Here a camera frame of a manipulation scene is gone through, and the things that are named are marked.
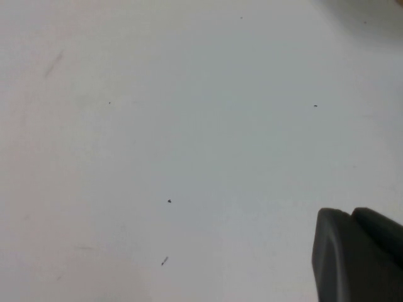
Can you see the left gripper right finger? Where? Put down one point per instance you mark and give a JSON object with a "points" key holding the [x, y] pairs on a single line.
{"points": [[381, 231]]}

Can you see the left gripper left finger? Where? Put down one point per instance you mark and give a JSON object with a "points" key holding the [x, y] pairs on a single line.
{"points": [[340, 261]]}

